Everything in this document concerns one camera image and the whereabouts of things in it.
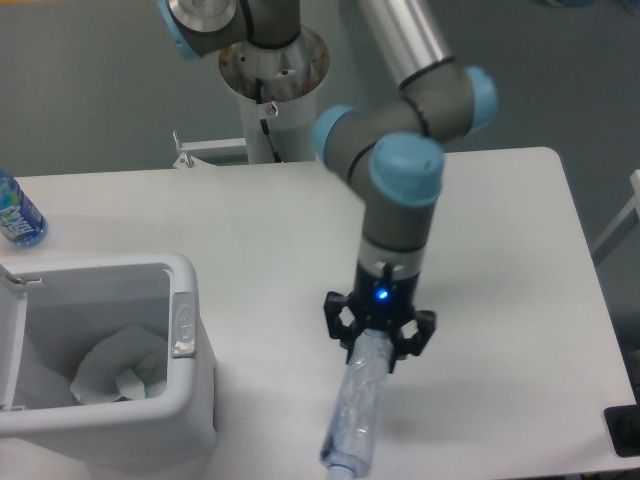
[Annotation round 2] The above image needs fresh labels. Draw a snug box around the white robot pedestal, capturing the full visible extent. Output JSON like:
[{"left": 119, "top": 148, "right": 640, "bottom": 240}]
[{"left": 171, "top": 27, "right": 331, "bottom": 170}]

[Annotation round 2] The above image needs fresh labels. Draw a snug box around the white plastic wrapper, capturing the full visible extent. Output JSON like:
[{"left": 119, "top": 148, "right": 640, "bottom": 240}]
[{"left": 70, "top": 325, "right": 167, "bottom": 405}]

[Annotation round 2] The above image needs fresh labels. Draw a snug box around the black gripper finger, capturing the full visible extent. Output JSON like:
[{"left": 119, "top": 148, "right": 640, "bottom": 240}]
[
  {"left": 387, "top": 310, "right": 436, "bottom": 373},
  {"left": 323, "top": 291, "right": 368, "bottom": 362}
]

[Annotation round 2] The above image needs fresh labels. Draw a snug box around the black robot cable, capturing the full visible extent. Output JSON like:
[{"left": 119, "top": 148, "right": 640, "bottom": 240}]
[{"left": 253, "top": 77, "right": 282, "bottom": 164}]

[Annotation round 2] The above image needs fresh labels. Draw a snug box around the crushed clear plastic bottle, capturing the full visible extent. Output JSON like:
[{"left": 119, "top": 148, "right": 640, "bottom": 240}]
[{"left": 320, "top": 329, "right": 392, "bottom": 479}]

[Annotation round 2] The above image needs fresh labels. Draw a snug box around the white frame at right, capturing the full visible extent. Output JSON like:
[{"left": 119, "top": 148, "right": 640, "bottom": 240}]
[{"left": 591, "top": 170, "right": 639, "bottom": 265}]

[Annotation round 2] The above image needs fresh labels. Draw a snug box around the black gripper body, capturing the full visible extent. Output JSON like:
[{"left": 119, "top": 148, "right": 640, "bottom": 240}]
[{"left": 349, "top": 263, "right": 419, "bottom": 331}]

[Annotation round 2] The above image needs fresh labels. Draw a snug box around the blue labelled water bottle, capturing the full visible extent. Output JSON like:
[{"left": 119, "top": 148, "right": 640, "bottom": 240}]
[{"left": 1, "top": 171, "right": 48, "bottom": 247}]

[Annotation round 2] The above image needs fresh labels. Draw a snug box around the white trash can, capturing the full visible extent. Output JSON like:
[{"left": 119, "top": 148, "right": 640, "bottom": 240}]
[{"left": 1, "top": 253, "right": 217, "bottom": 465}]

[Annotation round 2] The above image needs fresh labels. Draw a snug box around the black clamp at table edge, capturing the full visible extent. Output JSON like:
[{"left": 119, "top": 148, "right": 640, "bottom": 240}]
[{"left": 604, "top": 404, "right": 639, "bottom": 458}]

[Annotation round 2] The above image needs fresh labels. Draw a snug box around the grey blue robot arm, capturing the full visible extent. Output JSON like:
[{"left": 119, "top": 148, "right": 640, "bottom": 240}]
[{"left": 158, "top": 1, "right": 497, "bottom": 365}]

